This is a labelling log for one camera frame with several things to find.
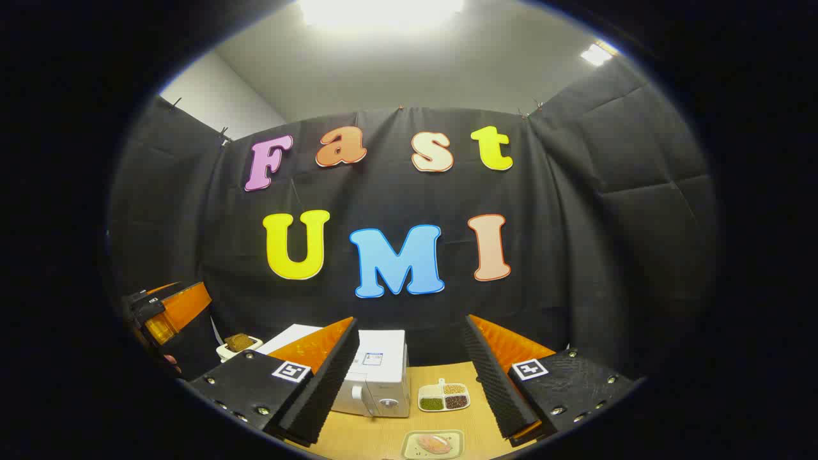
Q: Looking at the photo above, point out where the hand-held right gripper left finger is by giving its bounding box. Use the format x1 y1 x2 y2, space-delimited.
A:
187 316 360 447

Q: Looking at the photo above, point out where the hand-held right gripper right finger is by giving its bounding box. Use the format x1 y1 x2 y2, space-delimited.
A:
463 314 638 447

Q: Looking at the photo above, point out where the white microwave oven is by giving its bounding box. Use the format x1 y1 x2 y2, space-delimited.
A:
256 324 411 418

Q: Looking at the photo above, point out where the speckled pink food patty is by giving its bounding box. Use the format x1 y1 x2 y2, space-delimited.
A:
415 434 453 456

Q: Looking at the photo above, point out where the white container with brown food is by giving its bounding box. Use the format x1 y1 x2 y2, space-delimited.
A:
216 332 264 363

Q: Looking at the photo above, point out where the white divided dish of beans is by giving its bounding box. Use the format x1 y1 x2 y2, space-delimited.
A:
418 378 471 413

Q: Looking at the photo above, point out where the pale green square plate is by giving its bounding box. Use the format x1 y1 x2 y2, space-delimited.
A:
401 429 465 460

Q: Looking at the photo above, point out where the small ceiling light panel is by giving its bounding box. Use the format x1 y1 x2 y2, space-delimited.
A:
580 42 619 66

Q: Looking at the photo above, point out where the large ceiling light panel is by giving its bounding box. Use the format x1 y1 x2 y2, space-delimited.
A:
297 0 466 29

